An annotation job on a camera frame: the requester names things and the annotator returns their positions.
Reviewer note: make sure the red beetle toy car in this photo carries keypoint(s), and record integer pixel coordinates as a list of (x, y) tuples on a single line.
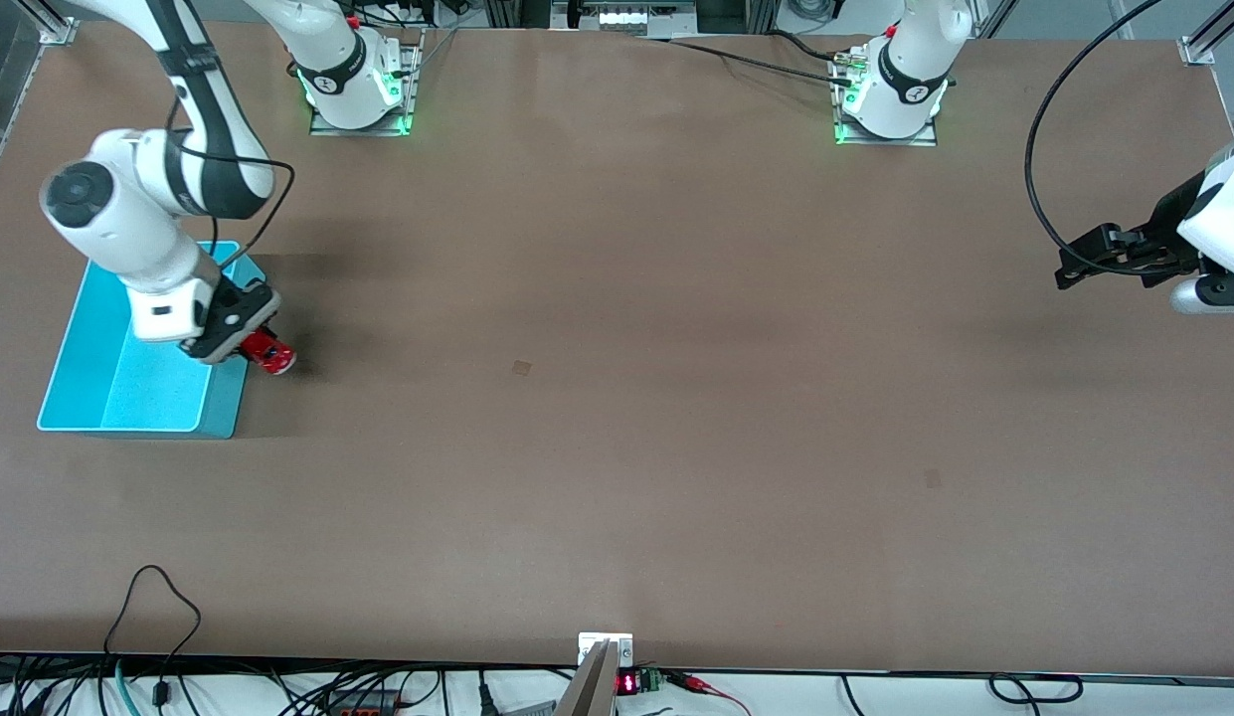
[(276, 359)]

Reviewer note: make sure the aluminium frame profile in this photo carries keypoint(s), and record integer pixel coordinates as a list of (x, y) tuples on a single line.
[(1208, 45), (60, 30)]

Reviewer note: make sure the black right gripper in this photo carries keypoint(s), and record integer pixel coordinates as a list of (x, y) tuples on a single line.
[(273, 314)]

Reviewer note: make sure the black block with orange levers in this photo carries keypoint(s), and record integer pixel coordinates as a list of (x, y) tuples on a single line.
[(363, 704)]

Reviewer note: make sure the blue plastic box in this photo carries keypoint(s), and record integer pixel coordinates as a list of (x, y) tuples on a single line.
[(149, 398)]

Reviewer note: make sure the lit equipment panel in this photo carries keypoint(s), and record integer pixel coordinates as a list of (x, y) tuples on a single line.
[(626, 17)]

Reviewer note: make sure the red clip lead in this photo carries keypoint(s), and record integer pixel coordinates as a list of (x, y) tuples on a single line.
[(698, 684)]

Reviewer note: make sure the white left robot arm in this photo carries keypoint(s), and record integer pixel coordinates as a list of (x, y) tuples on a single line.
[(910, 60)]

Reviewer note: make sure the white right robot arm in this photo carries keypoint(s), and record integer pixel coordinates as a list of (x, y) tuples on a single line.
[(129, 219)]

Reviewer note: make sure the red digit display module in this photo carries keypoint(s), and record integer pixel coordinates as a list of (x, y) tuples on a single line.
[(628, 683)]

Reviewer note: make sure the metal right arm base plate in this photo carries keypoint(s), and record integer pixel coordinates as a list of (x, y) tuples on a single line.
[(410, 99)]

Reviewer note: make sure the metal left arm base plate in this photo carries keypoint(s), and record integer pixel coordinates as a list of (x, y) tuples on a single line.
[(930, 137)]

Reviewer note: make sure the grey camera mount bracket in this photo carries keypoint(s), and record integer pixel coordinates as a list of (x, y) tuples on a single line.
[(592, 686)]

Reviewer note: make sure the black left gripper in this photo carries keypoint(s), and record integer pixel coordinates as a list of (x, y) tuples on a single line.
[(1165, 231)]

